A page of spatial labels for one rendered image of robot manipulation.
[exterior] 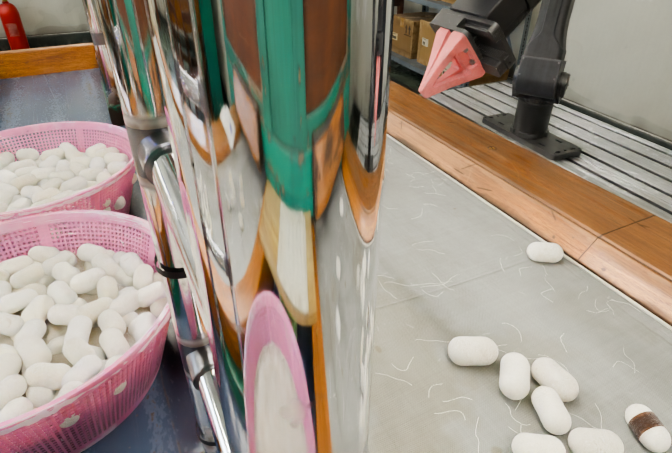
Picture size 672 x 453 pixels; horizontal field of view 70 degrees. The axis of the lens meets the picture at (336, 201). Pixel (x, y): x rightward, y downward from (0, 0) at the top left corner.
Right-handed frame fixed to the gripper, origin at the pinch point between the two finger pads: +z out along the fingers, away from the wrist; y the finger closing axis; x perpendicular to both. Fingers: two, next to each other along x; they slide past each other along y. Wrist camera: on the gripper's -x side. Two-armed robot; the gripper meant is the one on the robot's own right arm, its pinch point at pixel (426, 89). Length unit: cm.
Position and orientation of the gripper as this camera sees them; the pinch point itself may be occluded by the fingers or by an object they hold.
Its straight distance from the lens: 61.6
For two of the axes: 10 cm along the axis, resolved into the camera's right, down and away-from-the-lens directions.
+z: -6.8, 7.3, 0.5
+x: 5.8, 5.0, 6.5
